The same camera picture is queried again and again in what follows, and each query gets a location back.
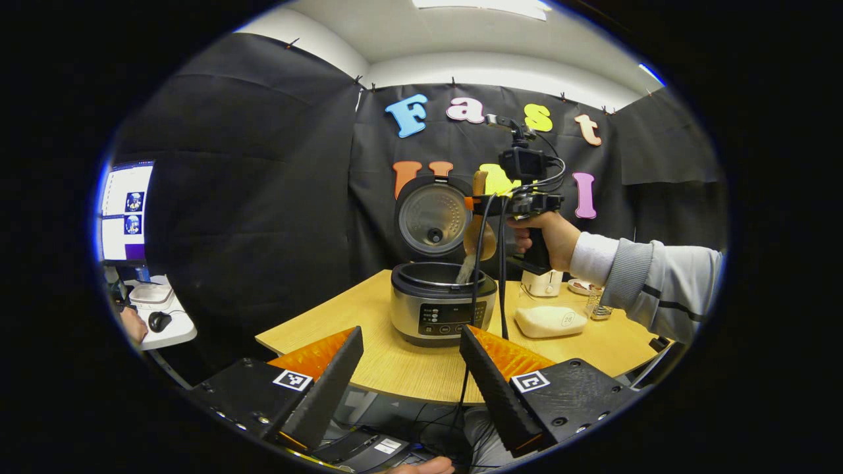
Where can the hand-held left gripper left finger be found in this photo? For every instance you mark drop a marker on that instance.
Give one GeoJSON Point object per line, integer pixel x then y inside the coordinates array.
{"type": "Point", "coordinates": [329, 395]}

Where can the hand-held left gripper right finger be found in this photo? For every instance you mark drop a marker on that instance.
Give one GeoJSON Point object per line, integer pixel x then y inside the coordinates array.
{"type": "Point", "coordinates": [500, 401]}

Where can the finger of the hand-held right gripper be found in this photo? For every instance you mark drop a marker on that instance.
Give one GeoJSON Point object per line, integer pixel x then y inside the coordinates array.
{"type": "Point", "coordinates": [490, 205]}

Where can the wooden spoon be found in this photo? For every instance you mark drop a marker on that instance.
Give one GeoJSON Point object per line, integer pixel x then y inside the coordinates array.
{"type": "Point", "coordinates": [479, 240]}

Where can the white rice grains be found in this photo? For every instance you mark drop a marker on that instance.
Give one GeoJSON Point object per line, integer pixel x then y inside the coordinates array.
{"type": "Point", "coordinates": [465, 270]}

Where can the clear box of rice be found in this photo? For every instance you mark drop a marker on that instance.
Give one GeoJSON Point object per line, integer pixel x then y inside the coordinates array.
{"type": "Point", "coordinates": [546, 322]}

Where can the black rice cooker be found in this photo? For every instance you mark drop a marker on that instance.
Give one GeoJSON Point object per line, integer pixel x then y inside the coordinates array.
{"type": "Point", "coordinates": [441, 316]}

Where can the person's grey trousers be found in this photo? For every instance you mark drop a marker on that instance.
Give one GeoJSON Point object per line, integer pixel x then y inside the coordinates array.
{"type": "Point", "coordinates": [490, 441]}

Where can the white toaster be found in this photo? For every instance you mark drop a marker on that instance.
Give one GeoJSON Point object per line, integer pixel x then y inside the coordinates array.
{"type": "Point", "coordinates": [543, 284]}

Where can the white round plate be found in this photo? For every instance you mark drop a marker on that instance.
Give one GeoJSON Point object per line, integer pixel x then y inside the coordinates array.
{"type": "Point", "coordinates": [579, 288]}

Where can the small ceiling light panel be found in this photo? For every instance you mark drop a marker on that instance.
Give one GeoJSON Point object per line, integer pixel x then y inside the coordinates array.
{"type": "Point", "coordinates": [651, 74]}

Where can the large ceiling light panel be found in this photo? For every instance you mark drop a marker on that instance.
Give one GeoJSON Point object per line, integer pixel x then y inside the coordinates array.
{"type": "Point", "coordinates": [481, 6]}

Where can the white side desk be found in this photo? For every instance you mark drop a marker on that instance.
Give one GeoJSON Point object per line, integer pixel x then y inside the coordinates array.
{"type": "Point", "coordinates": [178, 332]}

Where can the black computer mouse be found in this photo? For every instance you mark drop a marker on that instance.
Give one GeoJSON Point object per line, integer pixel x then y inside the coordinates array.
{"type": "Point", "coordinates": [160, 321]}

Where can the white case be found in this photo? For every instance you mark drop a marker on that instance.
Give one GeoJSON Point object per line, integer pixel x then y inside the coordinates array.
{"type": "Point", "coordinates": [151, 296]}

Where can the computer monitor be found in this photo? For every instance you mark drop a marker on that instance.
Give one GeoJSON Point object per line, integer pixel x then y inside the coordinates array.
{"type": "Point", "coordinates": [125, 178]}

